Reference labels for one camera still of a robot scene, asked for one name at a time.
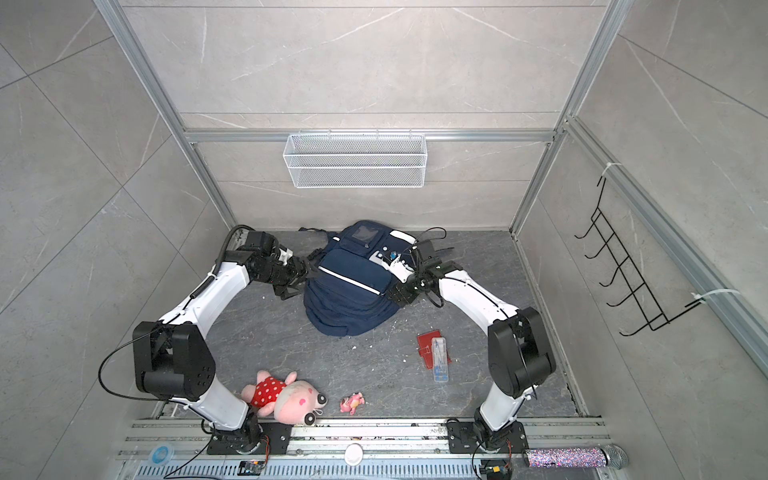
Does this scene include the navy blue student backpack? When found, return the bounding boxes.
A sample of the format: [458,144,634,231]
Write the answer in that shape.
[299,219,455,338]

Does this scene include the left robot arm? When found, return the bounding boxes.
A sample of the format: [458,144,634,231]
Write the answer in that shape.
[126,225,310,439]

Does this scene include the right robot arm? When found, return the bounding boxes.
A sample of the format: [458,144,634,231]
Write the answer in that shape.
[380,230,557,451]

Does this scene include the red card box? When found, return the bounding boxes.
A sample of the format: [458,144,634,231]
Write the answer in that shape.
[417,330,443,370]

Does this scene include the small pink toy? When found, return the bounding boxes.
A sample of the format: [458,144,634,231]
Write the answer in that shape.
[339,392,365,415]

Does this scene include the pink pig plush toy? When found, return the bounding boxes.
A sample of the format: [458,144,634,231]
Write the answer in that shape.
[240,370,328,426]

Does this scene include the white round cap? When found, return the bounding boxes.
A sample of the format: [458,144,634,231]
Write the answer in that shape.
[344,443,364,467]

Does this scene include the blue tape roll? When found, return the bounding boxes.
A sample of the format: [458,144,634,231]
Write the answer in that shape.
[148,444,175,467]

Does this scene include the glitter purple tube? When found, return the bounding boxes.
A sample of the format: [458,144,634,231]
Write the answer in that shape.
[524,444,629,470]

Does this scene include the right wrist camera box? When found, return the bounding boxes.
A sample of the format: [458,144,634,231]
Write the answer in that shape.
[389,257,414,283]

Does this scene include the white wire mesh basket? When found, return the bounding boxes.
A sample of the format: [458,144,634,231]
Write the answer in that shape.
[283,133,428,189]

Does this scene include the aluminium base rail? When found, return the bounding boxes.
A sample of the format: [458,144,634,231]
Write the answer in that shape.
[107,417,629,479]

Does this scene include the black wire hook rack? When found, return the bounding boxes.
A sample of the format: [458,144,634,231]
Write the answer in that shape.
[574,176,740,338]

